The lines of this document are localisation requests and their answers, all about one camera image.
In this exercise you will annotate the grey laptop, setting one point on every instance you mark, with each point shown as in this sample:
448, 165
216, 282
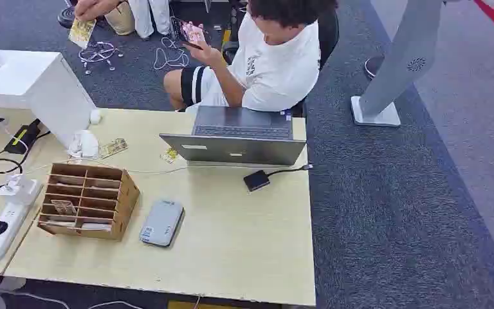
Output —
234, 147

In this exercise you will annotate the standing person's hand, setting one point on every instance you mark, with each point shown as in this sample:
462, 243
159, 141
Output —
91, 8

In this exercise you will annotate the wooden card box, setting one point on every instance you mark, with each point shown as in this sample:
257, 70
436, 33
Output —
121, 200

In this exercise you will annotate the dark round floor base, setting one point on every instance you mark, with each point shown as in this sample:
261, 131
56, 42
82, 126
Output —
372, 66

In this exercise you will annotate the tan bag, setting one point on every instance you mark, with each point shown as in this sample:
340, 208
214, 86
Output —
120, 19

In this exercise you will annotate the white desk riser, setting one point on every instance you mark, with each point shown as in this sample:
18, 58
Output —
38, 83

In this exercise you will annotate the seated person's hand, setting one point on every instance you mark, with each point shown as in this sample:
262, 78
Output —
206, 54

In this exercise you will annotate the small yellow card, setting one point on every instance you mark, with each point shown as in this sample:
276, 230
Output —
170, 155

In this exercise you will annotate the black round base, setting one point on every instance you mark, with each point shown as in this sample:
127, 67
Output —
66, 17

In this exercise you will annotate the small white cap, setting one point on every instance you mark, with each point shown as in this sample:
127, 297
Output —
95, 117

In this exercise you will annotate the white power strip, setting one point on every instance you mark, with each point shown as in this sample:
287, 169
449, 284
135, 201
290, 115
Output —
6, 221

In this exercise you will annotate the white plug adapter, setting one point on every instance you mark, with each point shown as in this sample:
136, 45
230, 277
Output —
16, 184

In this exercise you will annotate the standing person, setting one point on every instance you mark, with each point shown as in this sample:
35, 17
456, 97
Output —
147, 17

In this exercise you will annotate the seated person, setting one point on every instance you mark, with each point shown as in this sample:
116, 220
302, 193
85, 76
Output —
272, 72

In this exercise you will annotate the yellow printed card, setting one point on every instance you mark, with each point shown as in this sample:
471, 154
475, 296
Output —
81, 32

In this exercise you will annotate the chrome chair base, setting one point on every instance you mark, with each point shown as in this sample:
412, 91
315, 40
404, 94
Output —
99, 53

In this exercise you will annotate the card with brown print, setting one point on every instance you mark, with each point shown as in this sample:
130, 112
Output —
64, 207

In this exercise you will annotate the black power brick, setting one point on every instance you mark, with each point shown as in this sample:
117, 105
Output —
23, 138

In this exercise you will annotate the grey flat box device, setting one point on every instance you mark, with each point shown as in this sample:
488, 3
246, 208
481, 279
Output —
161, 222

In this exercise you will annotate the grey floor stand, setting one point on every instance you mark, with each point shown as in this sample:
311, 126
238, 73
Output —
400, 55

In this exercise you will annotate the card with pale print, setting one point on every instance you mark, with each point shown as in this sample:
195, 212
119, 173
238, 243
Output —
112, 148

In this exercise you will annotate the small black external drive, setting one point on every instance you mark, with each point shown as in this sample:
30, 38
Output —
256, 180

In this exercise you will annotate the smartphone with pink screen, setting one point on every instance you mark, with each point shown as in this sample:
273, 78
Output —
189, 33

